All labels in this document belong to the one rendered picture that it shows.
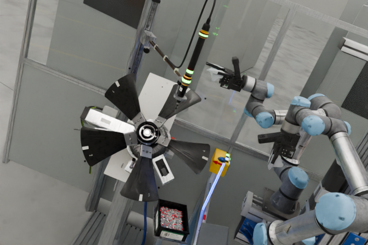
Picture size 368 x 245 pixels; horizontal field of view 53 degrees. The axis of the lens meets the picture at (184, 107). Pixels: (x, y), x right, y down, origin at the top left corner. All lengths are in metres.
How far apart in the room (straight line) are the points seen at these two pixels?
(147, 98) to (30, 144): 1.34
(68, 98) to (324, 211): 2.16
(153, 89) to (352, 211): 1.44
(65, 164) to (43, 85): 0.69
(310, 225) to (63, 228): 2.06
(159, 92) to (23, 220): 1.44
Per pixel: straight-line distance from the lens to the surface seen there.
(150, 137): 1.94
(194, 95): 2.03
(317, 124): 1.50
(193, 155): 1.97
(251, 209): 2.19
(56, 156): 3.24
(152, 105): 2.28
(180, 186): 2.98
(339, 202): 1.29
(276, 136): 1.64
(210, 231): 1.47
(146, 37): 2.33
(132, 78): 2.05
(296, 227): 1.47
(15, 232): 2.97
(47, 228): 3.02
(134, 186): 1.93
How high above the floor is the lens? 2.16
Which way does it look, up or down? 23 degrees down
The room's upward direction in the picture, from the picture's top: 21 degrees clockwise
